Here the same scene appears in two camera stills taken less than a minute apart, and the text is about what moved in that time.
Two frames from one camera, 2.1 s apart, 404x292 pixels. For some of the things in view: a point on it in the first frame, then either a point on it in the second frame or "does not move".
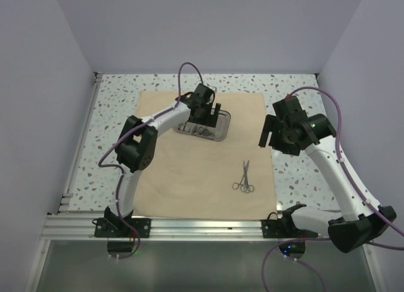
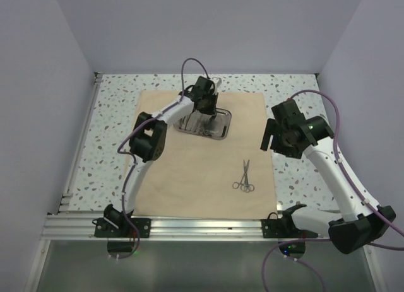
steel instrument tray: x=219 y=133 does not move
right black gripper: x=288 y=149 does not move
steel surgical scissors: x=246 y=188 does not move
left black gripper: x=210 y=120 -> x=211 y=111
